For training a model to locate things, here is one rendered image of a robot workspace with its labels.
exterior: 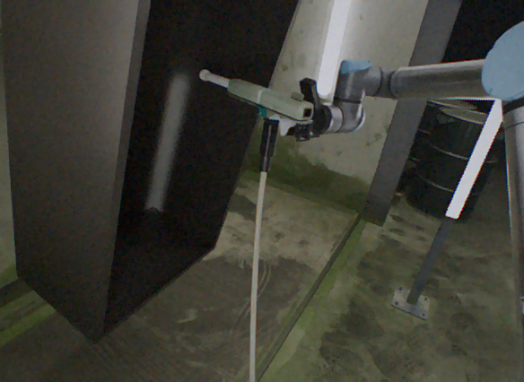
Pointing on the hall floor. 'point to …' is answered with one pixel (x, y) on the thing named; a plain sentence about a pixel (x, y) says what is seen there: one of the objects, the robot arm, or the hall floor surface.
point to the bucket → (406, 175)
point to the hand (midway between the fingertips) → (269, 112)
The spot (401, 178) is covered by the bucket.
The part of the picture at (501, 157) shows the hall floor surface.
